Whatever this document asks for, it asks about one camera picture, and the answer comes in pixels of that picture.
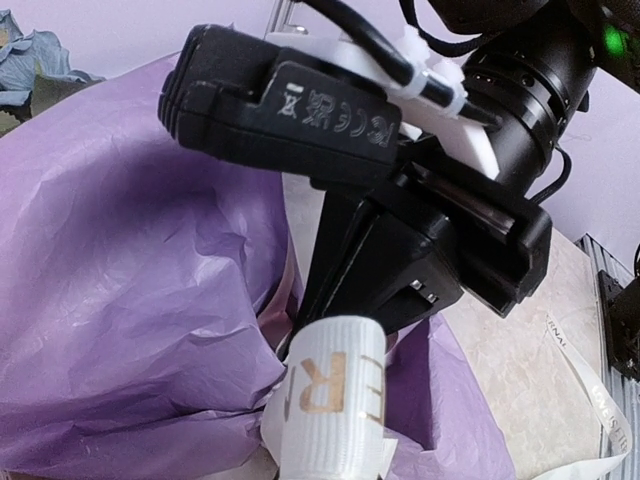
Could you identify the blue fake flower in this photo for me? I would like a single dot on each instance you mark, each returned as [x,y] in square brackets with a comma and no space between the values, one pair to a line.
[35,73]

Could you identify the aluminium front rail frame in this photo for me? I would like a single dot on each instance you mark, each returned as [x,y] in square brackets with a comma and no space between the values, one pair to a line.
[619,309]

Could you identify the cream printed ribbon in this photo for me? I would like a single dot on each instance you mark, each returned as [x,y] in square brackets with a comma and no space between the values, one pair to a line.
[326,420]

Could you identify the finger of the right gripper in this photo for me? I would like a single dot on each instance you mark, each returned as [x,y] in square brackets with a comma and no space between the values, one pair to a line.
[345,224]

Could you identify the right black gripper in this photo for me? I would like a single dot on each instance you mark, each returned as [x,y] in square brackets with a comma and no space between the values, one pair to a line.
[399,275]

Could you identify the purple wrapping paper sheet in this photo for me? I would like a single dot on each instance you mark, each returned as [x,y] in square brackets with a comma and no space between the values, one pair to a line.
[143,286]

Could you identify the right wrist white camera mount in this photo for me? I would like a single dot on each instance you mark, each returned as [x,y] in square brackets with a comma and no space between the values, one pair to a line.
[315,106]

